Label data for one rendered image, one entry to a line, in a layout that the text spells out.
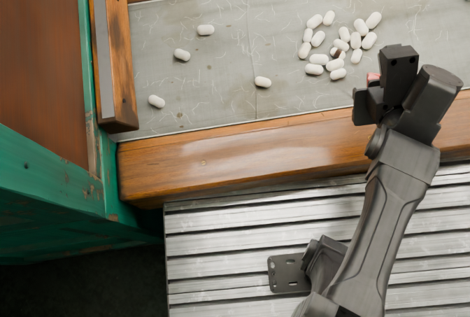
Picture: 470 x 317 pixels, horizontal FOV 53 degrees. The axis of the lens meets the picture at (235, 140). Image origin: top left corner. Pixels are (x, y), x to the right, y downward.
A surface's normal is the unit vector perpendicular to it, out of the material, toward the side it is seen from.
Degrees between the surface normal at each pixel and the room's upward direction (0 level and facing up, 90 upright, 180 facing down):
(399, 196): 15
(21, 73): 90
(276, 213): 0
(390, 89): 49
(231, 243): 0
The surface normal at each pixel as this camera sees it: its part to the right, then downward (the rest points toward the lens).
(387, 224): 0.07, -0.47
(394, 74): 0.06, 0.56
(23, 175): 0.99, -0.15
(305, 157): -0.05, -0.25
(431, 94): -0.36, 0.43
